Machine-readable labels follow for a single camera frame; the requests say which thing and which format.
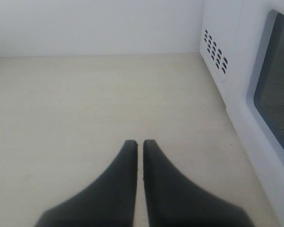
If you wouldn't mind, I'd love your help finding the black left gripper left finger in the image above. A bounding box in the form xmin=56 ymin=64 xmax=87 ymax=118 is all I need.
xmin=36 ymin=140 xmax=138 ymax=227

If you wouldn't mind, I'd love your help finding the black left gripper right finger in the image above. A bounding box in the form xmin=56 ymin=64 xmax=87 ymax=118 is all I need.
xmin=143 ymin=140 xmax=254 ymax=227

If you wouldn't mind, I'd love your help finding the white microwave door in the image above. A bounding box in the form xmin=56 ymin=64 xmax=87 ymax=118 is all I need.
xmin=223 ymin=0 xmax=284 ymax=180

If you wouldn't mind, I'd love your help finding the white microwave oven body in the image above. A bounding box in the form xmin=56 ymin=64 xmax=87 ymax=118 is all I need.
xmin=199 ymin=0 xmax=258 ymax=113

